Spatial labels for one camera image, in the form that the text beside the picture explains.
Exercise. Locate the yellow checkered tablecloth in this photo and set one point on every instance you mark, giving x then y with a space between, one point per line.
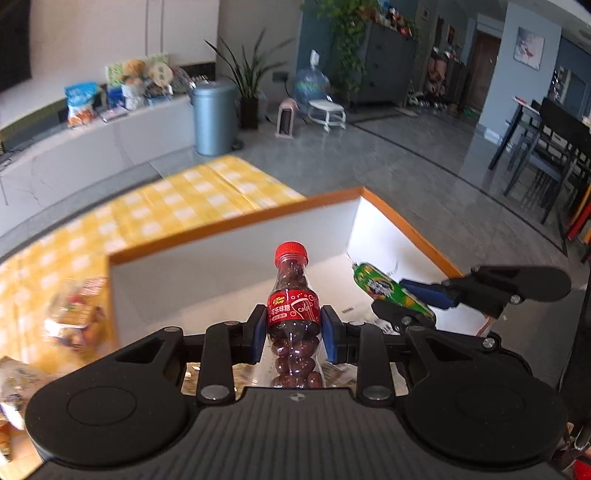
161 207

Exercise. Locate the blue water jug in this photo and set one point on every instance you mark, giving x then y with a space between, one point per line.
311 83

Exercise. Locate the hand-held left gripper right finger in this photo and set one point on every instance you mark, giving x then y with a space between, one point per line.
330 337

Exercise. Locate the decorative plate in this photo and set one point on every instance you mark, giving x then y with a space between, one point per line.
181 79

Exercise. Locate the blue metal trash can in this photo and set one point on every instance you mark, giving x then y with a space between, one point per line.
214 120

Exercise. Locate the white chips packet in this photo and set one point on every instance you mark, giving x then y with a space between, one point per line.
18 383

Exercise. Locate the wall painting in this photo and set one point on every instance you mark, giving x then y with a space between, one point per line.
528 48

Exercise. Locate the white box orange rim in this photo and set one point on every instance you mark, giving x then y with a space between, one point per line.
231 258

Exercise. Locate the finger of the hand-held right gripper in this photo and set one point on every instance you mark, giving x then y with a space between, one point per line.
427 293
392 316

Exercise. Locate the clear cookie bag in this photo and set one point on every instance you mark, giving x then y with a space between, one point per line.
76 316

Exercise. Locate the white round rolling stool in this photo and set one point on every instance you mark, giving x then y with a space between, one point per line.
327 107

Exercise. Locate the grey blue cabinet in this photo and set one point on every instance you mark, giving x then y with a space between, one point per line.
390 64

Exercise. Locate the round paper fan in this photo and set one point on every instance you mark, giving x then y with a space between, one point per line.
160 74

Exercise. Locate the shoe rack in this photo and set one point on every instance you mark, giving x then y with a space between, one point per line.
441 76

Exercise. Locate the row of cabinet ornaments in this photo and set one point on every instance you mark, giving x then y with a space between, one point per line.
392 16

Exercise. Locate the black dining table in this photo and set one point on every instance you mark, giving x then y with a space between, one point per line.
524 108

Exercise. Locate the hanging pothos plant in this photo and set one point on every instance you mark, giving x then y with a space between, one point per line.
348 41

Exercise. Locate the green candy packet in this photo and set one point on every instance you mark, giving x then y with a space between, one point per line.
383 286

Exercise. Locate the blue snack bag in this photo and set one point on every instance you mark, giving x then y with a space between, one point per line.
82 105

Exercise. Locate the snack bags on counter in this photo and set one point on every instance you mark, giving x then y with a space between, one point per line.
114 71

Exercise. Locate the black dining chair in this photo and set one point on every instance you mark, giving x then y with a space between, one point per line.
561 134

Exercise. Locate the brown teddy bear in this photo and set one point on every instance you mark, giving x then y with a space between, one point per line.
134 70

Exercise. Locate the brown wooden door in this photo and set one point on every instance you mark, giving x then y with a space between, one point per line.
485 62

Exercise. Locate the black flat television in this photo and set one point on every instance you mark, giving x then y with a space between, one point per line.
14 46

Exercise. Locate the red cap candy bottle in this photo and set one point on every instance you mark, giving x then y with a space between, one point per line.
293 318

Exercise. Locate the potted long leaf plant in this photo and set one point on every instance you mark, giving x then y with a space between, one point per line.
249 110

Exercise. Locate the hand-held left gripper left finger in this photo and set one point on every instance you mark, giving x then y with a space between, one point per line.
259 334

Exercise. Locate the white marble television console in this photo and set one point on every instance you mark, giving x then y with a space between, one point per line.
92 147

